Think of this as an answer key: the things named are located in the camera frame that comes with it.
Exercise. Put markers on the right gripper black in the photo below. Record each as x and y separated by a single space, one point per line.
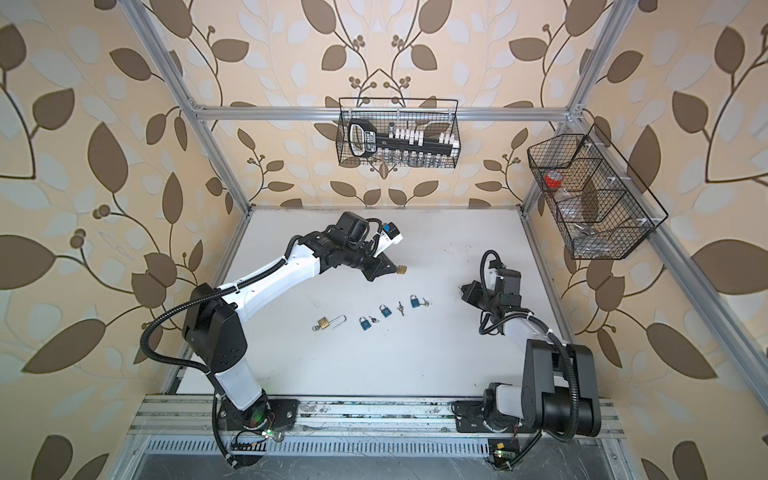
471 295

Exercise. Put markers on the back wire basket black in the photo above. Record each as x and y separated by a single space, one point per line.
432 114

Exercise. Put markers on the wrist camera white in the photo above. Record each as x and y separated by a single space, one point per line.
386 236
491 275

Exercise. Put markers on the long-shackle brass padlock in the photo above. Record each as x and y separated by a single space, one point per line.
325 323

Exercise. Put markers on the side wire basket black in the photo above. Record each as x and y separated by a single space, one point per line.
606 209

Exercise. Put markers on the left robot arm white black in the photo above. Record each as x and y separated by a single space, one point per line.
215 317

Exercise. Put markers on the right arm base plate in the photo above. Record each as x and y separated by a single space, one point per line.
471 417

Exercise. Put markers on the black tool with white bits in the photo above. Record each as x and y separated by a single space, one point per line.
365 140

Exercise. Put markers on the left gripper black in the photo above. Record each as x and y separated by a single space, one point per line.
375 270

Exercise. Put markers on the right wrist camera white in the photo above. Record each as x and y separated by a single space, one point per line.
491 275

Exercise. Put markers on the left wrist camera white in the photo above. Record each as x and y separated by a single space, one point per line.
386 236

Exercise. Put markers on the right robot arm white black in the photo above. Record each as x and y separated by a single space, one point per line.
558 394

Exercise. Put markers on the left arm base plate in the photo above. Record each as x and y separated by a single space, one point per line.
266 413

